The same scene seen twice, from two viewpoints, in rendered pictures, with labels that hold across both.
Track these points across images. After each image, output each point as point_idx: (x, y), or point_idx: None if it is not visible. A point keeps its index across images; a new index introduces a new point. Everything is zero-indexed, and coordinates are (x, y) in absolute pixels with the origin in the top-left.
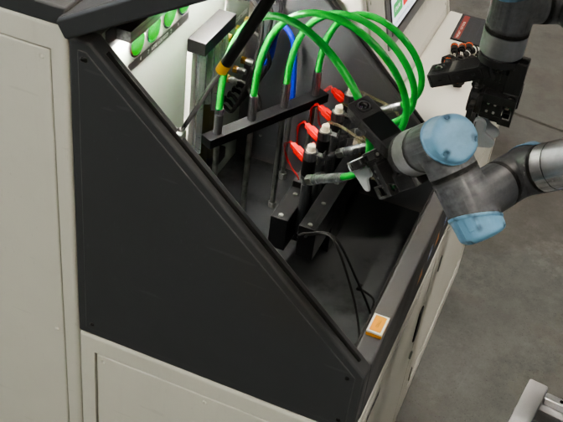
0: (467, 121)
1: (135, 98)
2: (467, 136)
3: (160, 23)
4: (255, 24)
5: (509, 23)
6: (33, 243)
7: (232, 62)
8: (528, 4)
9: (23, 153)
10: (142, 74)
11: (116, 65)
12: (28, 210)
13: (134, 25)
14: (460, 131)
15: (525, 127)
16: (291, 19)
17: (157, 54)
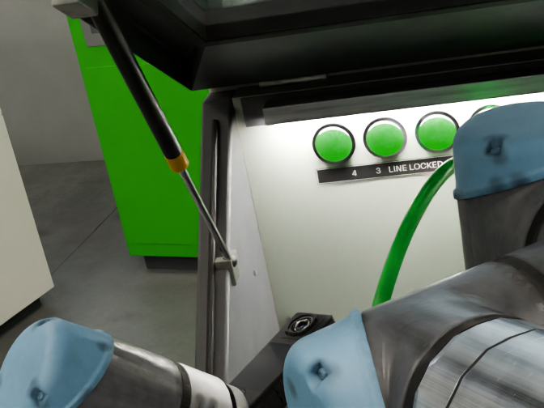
0: (48, 350)
1: (201, 188)
2: (29, 376)
3: (395, 133)
4: (127, 85)
5: (464, 259)
6: None
7: (163, 150)
8: (473, 217)
9: None
10: (367, 201)
11: (210, 139)
12: None
13: (282, 104)
14: (30, 359)
15: None
16: (440, 165)
17: (414, 187)
